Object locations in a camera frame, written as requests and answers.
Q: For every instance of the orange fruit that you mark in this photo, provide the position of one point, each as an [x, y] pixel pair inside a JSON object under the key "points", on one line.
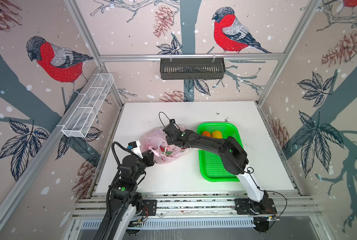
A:
{"points": [[206, 134]]}

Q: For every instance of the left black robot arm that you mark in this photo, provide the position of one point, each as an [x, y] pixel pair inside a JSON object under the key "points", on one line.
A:
{"points": [[125, 213]]}

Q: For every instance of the aluminium mounting rail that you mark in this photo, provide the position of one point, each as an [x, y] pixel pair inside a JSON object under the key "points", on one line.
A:
{"points": [[180, 206]]}

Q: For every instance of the white mesh wall shelf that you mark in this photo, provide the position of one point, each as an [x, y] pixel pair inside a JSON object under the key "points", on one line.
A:
{"points": [[84, 114]]}

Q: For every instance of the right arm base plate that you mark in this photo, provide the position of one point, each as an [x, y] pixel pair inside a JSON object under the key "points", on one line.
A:
{"points": [[249, 207]]}

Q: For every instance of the black hanging wire basket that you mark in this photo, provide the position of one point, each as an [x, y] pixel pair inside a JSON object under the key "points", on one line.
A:
{"points": [[192, 69]]}

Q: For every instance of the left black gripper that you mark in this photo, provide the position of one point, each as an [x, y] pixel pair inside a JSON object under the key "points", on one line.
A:
{"points": [[148, 158]]}

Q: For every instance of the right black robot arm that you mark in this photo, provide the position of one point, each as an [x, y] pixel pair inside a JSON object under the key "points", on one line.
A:
{"points": [[235, 161]]}

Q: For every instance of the yellow lemon fruit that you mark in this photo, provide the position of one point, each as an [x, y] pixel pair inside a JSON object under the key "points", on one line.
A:
{"points": [[217, 135]]}

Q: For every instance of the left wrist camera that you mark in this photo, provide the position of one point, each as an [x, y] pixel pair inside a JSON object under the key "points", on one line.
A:
{"points": [[134, 147]]}

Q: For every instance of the green plastic basket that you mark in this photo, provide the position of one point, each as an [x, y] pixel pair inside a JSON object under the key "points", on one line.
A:
{"points": [[211, 166]]}

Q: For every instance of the pink plastic bag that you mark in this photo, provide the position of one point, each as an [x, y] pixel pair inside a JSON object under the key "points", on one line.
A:
{"points": [[163, 153]]}

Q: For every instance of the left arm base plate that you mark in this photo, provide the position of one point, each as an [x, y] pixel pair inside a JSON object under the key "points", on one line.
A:
{"points": [[148, 208]]}

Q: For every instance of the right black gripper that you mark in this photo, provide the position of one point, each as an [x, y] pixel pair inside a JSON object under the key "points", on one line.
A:
{"points": [[169, 140]]}

